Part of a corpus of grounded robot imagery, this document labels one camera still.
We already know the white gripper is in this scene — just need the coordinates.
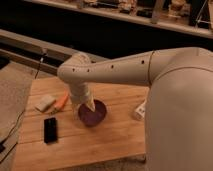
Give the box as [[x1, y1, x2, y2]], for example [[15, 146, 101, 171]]
[[69, 83, 95, 111]]

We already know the orange pepper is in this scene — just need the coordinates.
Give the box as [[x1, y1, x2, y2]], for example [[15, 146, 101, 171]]
[[54, 93, 69, 111]]

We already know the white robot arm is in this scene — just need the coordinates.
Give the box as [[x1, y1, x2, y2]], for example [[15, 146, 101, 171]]
[[57, 47, 213, 171]]

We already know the purple ceramic bowl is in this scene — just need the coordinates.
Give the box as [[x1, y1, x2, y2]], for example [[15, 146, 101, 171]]
[[78, 100, 107, 127]]

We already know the white rectangular sponge block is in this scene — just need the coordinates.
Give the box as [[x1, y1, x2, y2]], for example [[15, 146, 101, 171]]
[[35, 95, 56, 112]]

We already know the black rectangular device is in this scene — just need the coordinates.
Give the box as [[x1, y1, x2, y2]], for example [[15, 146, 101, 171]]
[[44, 117, 57, 143]]

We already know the white tube bottle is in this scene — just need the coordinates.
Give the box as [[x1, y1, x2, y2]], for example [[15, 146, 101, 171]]
[[134, 101, 146, 120]]

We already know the wooden cutting board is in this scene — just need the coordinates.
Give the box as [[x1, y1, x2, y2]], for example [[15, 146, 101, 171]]
[[12, 77, 148, 171]]

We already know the wooden shelf with clutter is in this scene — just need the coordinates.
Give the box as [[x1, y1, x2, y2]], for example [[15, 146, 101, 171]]
[[25, 0, 213, 40]]

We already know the black cable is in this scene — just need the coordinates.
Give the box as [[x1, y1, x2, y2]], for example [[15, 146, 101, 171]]
[[0, 51, 48, 164]]

